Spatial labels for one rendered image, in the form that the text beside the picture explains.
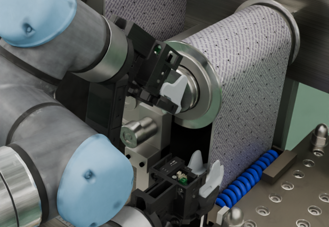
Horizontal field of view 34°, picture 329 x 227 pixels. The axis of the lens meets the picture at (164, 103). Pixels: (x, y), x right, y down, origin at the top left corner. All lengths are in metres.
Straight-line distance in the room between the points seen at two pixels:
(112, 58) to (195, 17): 0.62
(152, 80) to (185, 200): 0.20
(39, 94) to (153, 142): 0.38
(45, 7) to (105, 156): 0.16
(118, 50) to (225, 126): 0.32
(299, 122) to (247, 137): 2.16
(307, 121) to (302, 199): 2.17
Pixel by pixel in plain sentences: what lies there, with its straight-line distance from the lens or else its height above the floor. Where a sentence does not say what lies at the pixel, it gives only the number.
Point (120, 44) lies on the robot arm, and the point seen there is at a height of 1.40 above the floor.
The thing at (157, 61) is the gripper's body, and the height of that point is 1.35.
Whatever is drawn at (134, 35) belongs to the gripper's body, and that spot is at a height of 1.39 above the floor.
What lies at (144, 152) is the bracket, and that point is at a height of 1.14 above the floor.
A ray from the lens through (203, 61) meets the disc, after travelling 0.79.
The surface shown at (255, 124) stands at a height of 1.13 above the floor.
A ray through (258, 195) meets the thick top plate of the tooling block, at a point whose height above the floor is 1.03.
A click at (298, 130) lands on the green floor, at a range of 3.06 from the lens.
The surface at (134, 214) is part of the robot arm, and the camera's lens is 0.75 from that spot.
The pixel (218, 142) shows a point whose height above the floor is 1.16.
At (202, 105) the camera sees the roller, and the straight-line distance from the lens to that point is 0.82.
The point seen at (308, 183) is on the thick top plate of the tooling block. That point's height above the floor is 1.03.
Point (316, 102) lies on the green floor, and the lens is 3.36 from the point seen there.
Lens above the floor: 1.67
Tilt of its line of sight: 32 degrees down
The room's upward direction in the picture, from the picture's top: 3 degrees clockwise
